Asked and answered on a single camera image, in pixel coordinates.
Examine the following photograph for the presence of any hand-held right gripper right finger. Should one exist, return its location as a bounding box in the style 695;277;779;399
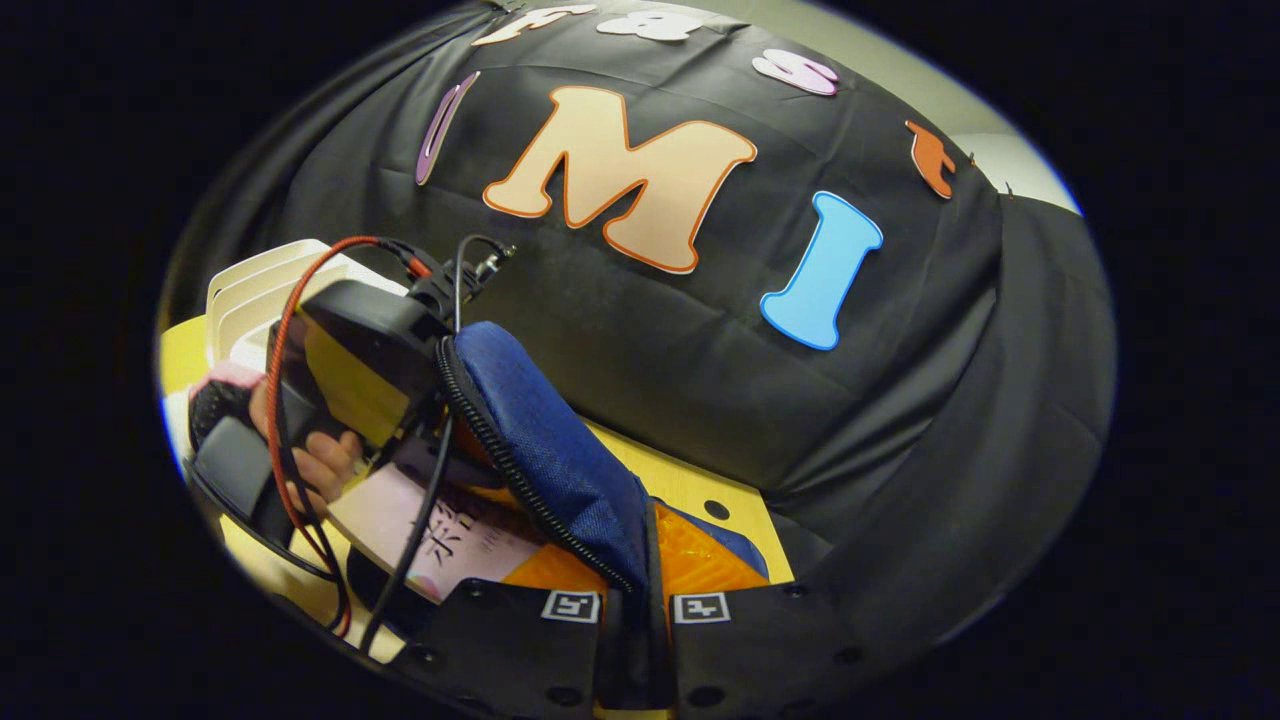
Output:
648;498;886;717

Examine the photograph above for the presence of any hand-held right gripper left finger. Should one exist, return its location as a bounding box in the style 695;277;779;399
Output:
398;543;626;717

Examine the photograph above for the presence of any pink book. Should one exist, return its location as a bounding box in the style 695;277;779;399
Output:
328;455;549;607

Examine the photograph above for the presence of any blue schoolbag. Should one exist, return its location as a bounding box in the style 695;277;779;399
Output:
435;320;773;706

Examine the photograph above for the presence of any white bookshelf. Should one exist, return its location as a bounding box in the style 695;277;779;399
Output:
204;238;409;373

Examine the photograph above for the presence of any black backdrop cloth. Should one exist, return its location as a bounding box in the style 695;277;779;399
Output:
165;0;1116;651

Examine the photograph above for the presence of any black cable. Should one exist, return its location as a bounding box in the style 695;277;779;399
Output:
358;233;518;656

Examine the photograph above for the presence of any red cable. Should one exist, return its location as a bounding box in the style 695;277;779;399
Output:
264;235;433;641

